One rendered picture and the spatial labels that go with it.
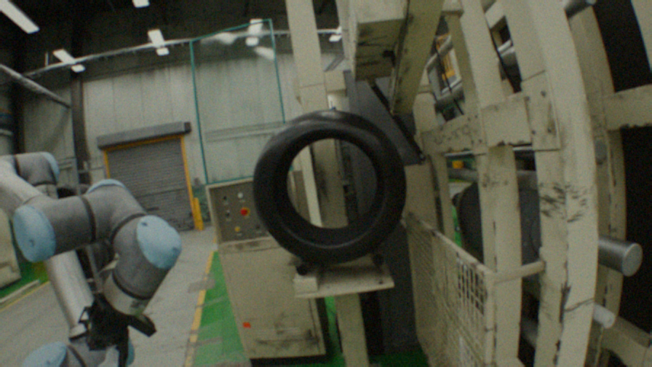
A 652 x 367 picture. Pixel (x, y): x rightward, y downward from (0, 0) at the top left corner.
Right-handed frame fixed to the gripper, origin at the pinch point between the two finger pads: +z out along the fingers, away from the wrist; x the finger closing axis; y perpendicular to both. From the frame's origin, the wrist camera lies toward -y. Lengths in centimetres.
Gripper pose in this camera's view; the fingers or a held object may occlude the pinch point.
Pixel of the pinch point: (100, 357)
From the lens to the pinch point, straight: 78.9
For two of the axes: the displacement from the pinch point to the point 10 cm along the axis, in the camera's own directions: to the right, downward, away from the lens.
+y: -3.4, -2.7, -9.0
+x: 7.1, 5.5, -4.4
